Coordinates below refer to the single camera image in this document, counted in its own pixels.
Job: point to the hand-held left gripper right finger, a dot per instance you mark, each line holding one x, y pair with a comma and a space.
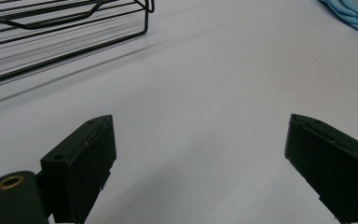
329, 158

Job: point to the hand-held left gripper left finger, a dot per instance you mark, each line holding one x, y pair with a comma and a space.
84, 161

